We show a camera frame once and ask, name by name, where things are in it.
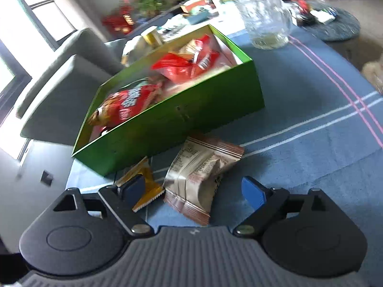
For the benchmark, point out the wall socket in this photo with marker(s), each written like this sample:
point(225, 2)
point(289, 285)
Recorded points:
point(47, 177)

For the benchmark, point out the red hanging decoration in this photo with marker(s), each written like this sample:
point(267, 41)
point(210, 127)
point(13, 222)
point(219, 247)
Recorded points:
point(118, 19)

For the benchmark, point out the dark framed window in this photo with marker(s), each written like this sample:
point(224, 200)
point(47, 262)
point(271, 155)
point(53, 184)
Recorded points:
point(27, 21)

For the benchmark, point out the clear glass pitcher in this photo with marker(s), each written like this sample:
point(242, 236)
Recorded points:
point(266, 18)

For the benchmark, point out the grey sofa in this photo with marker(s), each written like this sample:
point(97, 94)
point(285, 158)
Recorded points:
point(59, 95)

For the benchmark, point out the green cardboard box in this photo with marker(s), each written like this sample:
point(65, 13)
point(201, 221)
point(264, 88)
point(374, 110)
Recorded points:
point(179, 119)

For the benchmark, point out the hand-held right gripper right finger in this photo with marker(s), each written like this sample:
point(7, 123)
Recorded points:
point(254, 192)

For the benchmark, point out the blue striped tablecloth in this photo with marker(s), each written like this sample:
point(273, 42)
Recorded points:
point(299, 143)

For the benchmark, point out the orange box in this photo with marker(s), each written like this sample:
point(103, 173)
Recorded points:
point(194, 5)

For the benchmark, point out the round grey blue mat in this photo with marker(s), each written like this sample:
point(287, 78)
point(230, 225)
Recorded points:
point(335, 25)

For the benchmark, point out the red snack packet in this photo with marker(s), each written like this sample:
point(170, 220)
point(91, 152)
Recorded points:
point(179, 67)

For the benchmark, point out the small orange yellow snack packet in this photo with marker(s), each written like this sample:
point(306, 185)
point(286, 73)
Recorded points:
point(151, 185)

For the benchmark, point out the blue basket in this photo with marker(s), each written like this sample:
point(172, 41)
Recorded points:
point(200, 17)

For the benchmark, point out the beige cushion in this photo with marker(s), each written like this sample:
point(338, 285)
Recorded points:
point(133, 50)

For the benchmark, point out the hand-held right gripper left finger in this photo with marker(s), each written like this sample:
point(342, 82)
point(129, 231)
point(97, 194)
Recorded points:
point(134, 189)

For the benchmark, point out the yellow canister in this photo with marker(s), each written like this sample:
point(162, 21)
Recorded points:
point(152, 37)

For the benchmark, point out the large red chip bag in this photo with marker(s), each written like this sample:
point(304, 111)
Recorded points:
point(128, 104)

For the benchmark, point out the brown beige snack packet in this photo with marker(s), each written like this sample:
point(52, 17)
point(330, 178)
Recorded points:
point(197, 170)

